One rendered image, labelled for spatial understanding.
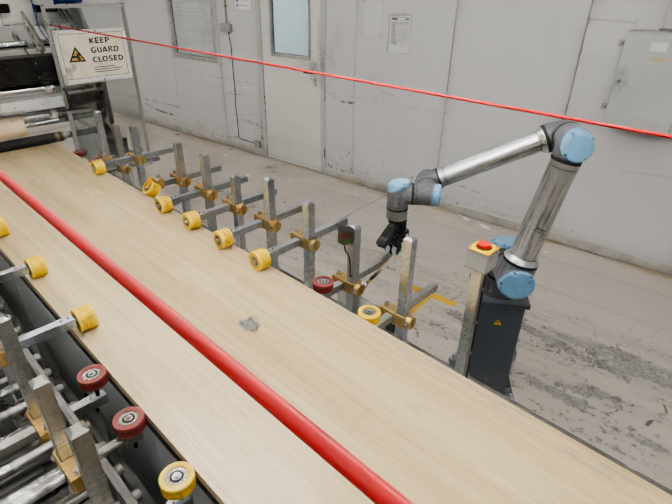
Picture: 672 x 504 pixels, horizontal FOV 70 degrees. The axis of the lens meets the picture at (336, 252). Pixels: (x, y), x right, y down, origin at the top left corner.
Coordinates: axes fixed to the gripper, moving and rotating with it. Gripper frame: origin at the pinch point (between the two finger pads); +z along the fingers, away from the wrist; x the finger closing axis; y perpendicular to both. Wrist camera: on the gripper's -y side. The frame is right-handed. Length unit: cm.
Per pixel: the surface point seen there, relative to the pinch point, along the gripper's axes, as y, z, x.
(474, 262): -32, -36, -55
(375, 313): -43, -9, -27
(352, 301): -31.4, 3.0, -5.8
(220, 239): -55, -14, 48
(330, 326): -59, -9, -21
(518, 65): 235, -46, 65
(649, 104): 221, -35, -34
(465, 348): -31, -3, -56
